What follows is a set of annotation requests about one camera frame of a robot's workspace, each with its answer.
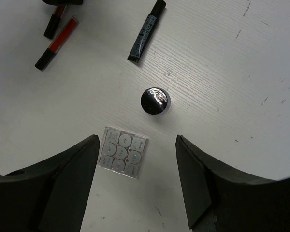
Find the red lip gloss tube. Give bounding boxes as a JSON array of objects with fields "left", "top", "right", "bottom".
[
  {"left": 44, "top": 6, "right": 67, "bottom": 40},
  {"left": 35, "top": 17, "right": 79, "bottom": 71}
]

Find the white bottle black cap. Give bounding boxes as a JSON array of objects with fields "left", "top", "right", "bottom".
[{"left": 140, "top": 87, "right": 172, "bottom": 116}]

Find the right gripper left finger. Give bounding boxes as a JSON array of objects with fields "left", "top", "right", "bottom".
[{"left": 0, "top": 135, "right": 100, "bottom": 232}]

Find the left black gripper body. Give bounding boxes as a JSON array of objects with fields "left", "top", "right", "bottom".
[{"left": 42, "top": 0, "right": 83, "bottom": 5}]

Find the black mascara tube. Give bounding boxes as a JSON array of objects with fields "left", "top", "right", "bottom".
[{"left": 127, "top": 0, "right": 166, "bottom": 63}]

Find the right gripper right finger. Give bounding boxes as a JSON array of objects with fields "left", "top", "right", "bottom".
[{"left": 175, "top": 135, "right": 290, "bottom": 232}]

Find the clear eyeshadow palette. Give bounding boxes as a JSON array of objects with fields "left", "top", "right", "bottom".
[{"left": 98, "top": 127, "right": 149, "bottom": 179}]

